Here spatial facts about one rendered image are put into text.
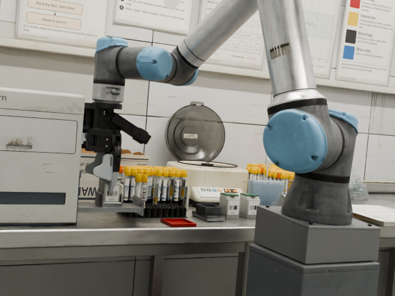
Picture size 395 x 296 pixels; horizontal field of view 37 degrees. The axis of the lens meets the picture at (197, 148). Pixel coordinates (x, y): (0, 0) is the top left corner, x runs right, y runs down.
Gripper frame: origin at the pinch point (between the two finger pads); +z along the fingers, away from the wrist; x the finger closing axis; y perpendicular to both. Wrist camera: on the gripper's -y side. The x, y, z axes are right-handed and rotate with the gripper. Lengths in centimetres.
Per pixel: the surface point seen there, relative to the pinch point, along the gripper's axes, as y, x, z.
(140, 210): -7.4, 2.9, 5.4
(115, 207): -0.8, 3.3, 4.6
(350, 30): -119, -58, -60
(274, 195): -53, -7, 3
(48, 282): -2, -59, 41
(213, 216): -28.6, 1.3, 7.2
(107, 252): 1.2, 5.5, 15.0
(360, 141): -132, -59, -14
